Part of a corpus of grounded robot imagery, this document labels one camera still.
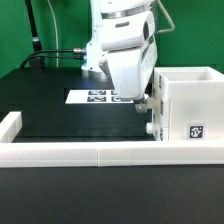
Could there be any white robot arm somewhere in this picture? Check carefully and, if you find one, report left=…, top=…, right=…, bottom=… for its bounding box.
left=81, top=0, right=157, bottom=113

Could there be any marker tag sheet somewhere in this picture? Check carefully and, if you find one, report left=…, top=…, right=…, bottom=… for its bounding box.
left=65, top=90, right=130, bottom=104

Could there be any white drawer cabinet box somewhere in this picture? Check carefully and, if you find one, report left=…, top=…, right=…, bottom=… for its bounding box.
left=152, top=67, right=224, bottom=141

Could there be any black pole stand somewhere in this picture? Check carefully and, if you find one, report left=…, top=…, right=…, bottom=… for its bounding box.
left=25, top=0, right=45, bottom=69

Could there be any white front drawer tray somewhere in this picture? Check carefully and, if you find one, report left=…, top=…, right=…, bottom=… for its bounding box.
left=146, top=122, right=163, bottom=141

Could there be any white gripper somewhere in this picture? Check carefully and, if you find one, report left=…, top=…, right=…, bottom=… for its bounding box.
left=98, top=11, right=157, bottom=113

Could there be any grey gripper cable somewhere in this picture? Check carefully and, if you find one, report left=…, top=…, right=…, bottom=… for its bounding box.
left=155, top=0, right=176, bottom=36

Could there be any white U-shaped border frame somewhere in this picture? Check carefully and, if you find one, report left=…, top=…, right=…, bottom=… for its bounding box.
left=0, top=112, right=224, bottom=168

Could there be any white thin cable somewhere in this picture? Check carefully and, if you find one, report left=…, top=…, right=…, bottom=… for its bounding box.
left=45, top=0, right=60, bottom=68

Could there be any white drawer tray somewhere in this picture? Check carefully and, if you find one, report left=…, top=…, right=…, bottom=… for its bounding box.
left=147, top=87, right=164, bottom=117
left=146, top=122, right=163, bottom=141

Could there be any black cable with connector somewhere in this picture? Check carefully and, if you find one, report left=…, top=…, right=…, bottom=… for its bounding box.
left=20, top=47, right=88, bottom=69

